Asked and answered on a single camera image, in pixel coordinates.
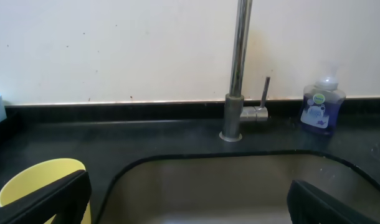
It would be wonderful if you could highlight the steel sink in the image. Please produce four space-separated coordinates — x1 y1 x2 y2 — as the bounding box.
95 150 380 224

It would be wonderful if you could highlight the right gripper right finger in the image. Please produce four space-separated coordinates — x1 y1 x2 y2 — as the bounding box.
286 179 380 224

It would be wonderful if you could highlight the steel tap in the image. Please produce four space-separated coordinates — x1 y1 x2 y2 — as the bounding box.
219 0 271 143

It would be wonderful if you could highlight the blue soap bottle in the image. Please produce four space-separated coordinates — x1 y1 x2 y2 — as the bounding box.
298 67 347 137

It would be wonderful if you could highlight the yellow cup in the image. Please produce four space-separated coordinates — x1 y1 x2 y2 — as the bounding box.
0 157 93 224

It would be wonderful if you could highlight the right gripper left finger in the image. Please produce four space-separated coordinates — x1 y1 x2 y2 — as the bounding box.
0 169 93 224

